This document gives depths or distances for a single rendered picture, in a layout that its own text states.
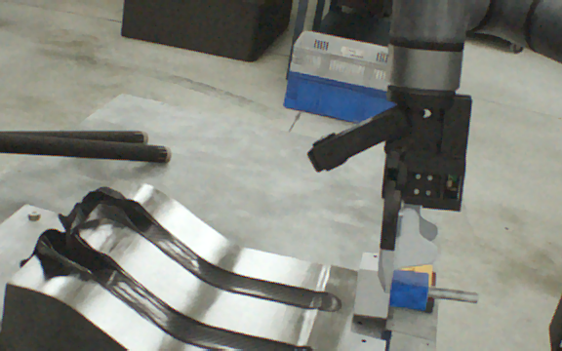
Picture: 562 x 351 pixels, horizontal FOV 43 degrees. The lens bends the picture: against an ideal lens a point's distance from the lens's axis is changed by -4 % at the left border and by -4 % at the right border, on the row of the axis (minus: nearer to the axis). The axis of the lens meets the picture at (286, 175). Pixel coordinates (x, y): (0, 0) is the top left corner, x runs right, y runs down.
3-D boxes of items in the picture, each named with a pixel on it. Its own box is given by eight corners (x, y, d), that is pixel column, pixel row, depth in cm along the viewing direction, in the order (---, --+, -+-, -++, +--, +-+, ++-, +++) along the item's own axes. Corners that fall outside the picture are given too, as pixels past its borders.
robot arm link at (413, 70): (386, 47, 70) (391, 40, 77) (382, 94, 71) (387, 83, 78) (464, 54, 68) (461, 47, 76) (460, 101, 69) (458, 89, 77)
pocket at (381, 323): (388, 331, 85) (395, 305, 83) (383, 358, 80) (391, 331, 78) (350, 322, 85) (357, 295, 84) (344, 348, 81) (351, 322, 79)
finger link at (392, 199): (393, 253, 72) (403, 164, 72) (379, 251, 72) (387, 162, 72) (395, 247, 77) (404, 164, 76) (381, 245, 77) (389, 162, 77)
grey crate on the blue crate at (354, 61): (401, 76, 424) (407, 52, 417) (398, 96, 387) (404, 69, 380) (300, 54, 430) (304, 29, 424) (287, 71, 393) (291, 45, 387)
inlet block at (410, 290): (472, 310, 81) (480, 266, 80) (474, 330, 76) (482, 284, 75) (358, 294, 83) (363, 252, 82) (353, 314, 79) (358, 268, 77)
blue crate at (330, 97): (393, 109, 433) (401, 74, 424) (389, 132, 395) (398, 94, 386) (294, 87, 439) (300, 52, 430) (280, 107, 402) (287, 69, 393)
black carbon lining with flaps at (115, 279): (341, 309, 85) (357, 239, 81) (316, 398, 70) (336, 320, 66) (65, 235, 89) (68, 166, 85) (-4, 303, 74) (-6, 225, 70)
